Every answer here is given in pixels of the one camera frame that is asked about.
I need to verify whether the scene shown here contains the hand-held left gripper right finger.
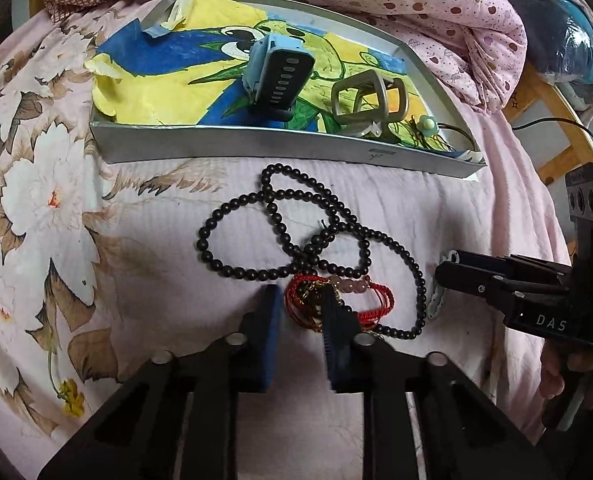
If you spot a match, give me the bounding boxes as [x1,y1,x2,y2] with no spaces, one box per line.
[321,287,553,480]

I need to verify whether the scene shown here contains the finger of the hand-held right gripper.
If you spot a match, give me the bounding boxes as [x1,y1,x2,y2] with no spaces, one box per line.
[451,251,574,283]
[435,259,523,312]

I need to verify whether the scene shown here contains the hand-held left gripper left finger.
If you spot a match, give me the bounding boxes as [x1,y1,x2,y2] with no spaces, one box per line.
[36,284,285,480]

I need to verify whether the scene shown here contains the white bracelet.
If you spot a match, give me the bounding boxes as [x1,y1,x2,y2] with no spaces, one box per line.
[426,249,459,322]

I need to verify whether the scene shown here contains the red cord bracelet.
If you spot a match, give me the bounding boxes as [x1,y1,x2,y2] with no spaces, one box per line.
[284,272,394,333]

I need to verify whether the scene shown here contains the green flower hair tie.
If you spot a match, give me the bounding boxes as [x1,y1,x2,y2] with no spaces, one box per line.
[406,114,479,153]

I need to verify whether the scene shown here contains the grey metal tray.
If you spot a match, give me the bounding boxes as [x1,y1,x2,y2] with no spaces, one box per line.
[89,0,488,180]

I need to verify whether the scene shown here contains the beige hair claw clip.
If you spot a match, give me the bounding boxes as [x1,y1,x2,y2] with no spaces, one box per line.
[330,71,411,137]

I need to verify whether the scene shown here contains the blue smartwatch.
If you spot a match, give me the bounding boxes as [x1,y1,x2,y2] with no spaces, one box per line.
[240,32,317,122]

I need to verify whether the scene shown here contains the person's right hand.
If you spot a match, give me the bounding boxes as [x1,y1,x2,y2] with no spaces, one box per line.
[540,342,593,411]

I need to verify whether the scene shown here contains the blue cloth in plastic bag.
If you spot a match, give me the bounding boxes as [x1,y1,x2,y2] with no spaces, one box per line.
[496,0,593,111]

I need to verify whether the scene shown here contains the grey shallow tray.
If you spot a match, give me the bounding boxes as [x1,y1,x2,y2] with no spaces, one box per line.
[84,0,482,163]

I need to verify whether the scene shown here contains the black bead necklace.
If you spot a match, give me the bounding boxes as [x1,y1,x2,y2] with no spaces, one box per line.
[196,164,427,342]

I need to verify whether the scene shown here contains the black cable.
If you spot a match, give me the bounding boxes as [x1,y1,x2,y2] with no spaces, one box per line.
[513,119,593,166]

